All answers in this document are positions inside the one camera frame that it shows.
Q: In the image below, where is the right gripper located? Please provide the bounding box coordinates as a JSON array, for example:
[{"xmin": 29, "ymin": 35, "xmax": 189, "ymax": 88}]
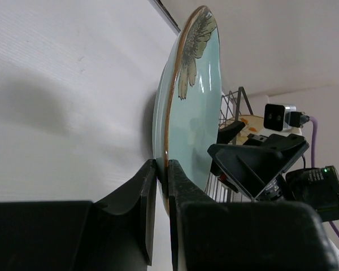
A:
[{"xmin": 207, "ymin": 121, "xmax": 309, "ymax": 202}]

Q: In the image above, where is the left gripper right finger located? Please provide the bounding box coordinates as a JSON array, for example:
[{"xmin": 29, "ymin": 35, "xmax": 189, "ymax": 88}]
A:
[{"xmin": 167, "ymin": 160, "xmax": 339, "ymax": 270}]

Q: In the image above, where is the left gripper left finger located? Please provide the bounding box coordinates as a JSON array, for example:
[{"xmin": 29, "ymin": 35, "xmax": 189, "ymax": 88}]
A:
[{"xmin": 0, "ymin": 159, "xmax": 157, "ymax": 270}]

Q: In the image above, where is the tan round bird plate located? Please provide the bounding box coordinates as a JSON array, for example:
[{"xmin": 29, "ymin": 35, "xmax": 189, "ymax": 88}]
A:
[{"xmin": 236, "ymin": 115, "xmax": 264, "ymax": 145}]

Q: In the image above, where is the teal round flower plate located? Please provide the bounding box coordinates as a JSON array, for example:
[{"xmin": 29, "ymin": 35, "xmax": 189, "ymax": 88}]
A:
[{"xmin": 152, "ymin": 6, "xmax": 222, "ymax": 211}]

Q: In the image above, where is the wire dish rack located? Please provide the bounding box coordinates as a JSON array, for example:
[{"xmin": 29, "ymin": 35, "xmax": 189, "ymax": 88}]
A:
[{"xmin": 205, "ymin": 86, "xmax": 253, "ymax": 203}]

